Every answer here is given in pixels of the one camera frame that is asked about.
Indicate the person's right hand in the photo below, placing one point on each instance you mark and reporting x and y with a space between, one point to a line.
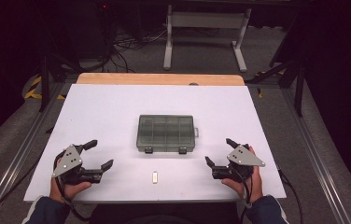
253 183

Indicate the white board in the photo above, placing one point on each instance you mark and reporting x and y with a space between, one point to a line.
108 118

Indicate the white metal desk frame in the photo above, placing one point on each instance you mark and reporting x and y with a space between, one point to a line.
207 20

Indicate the wooden table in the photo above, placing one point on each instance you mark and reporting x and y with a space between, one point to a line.
151 79

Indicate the small white block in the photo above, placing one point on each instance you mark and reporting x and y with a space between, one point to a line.
155 177

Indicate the black metal stand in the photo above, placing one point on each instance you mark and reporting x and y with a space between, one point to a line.
298 90
44 84

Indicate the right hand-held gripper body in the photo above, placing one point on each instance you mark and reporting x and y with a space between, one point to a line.
242 158

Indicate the grey plastic compartment box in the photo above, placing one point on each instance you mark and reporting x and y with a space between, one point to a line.
165 133

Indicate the person's dark torso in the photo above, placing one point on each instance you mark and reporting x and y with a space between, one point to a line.
164 214

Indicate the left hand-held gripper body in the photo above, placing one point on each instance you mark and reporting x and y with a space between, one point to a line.
71 166

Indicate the person's left hand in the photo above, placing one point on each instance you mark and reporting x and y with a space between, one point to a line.
71 188

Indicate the yellow black floor tape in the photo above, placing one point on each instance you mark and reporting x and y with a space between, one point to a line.
33 91

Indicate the aluminium rail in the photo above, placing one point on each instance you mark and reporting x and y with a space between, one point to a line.
313 155
18 155

